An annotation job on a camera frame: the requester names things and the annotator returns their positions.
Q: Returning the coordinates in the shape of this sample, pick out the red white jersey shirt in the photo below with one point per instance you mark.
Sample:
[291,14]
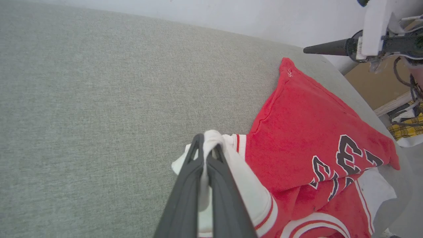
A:
[304,132]

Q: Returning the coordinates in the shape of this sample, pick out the light wooden slat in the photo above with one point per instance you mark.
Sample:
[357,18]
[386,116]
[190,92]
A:
[393,103]

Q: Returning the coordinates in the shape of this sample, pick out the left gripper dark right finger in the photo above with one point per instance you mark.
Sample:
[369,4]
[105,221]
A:
[228,205]

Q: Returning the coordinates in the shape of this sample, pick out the yellow plaid cloth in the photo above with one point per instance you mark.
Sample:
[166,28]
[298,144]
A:
[408,127]

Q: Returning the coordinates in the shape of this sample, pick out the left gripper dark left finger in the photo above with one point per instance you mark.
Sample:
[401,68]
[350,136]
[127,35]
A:
[185,198]

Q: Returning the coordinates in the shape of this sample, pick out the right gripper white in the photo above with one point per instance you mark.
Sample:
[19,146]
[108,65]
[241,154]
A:
[376,29]

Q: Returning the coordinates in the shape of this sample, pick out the brown cardboard sheet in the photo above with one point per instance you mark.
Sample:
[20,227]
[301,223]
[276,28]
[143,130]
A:
[373,82]

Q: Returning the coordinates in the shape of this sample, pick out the grey fabric sofa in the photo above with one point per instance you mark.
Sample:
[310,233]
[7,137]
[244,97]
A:
[99,99]

